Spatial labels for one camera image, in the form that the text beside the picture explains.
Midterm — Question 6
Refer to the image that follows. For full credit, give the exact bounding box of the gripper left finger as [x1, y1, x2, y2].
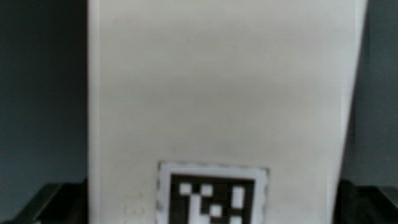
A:
[17, 182, 89, 224]

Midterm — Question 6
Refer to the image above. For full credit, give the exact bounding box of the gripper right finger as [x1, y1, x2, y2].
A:
[335, 180, 398, 224]

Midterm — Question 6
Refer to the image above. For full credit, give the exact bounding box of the white cabinet top block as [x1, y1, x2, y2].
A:
[88, 0, 368, 224]

